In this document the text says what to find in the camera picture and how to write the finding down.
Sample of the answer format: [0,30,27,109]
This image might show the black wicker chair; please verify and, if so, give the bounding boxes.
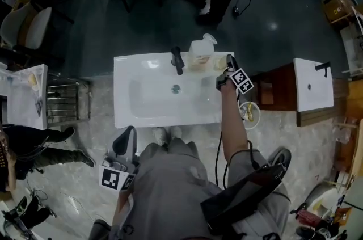
[268,147,292,174]

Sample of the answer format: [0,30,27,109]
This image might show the yellow wrapper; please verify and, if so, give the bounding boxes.
[245,102,255,122]

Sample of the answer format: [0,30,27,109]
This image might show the black angular faucet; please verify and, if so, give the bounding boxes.
[314,61,332,78]

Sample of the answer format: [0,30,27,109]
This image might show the person's right shoe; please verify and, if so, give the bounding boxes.
[169,125,183,140]

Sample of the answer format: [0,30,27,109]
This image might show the grey upholstered armchair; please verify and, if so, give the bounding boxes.
[0,6,53,51]

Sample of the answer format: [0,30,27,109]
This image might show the cardboard box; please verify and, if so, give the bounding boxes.
[322,0,355,24]

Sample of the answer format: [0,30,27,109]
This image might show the white vanity sink top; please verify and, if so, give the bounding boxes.
[293,57,335,112]

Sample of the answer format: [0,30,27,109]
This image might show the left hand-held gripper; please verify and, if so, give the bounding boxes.
[98,125,140,191]

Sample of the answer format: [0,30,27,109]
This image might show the wooden vanity cabinet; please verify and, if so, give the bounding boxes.
[251,62,298,112]

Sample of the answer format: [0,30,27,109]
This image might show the white ceramic sink basin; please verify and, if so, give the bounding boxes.
[0,64,48,130]
[113,51,235,129]

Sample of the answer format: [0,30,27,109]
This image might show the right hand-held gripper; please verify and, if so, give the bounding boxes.
[216,53,255,95]

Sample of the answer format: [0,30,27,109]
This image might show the black device cable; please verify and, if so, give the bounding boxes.
[214,130,260,191]

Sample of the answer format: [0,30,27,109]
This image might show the white mesh waste bin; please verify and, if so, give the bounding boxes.
[238,101,261,130]

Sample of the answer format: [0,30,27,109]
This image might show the person's left forearm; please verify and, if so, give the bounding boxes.
[115,189,134,220]

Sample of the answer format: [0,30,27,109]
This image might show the metal rack sink stand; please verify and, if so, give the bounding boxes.
[46,73,91,128]

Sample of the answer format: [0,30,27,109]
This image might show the black chest-mounted device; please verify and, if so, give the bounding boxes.
[200,163,286,234]

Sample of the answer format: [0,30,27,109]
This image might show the person's grey clothing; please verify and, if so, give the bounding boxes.
[90,138,292,240]

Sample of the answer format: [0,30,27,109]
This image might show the wooden steps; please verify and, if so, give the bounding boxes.
[296,77,363,128]

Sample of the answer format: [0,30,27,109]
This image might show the red bag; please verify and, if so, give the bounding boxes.
[296,209,321,227]

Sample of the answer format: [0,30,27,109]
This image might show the white tub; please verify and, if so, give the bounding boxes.
[305,183,343,222]

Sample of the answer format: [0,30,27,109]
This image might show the person's left shoe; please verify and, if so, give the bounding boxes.
[154,127,168,146]

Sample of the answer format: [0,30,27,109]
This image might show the person's shoe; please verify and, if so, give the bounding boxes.
[169,125,183,140]
[154,127,168,146]

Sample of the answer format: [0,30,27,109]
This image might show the black cylindrical faucet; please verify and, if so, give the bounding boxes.
[171,46,185,76]

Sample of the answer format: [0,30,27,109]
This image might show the person's right forearm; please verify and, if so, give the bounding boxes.
[220,84,250,166]

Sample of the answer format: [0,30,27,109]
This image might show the clear pump soap bottle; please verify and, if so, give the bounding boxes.
[188,33,218,72]

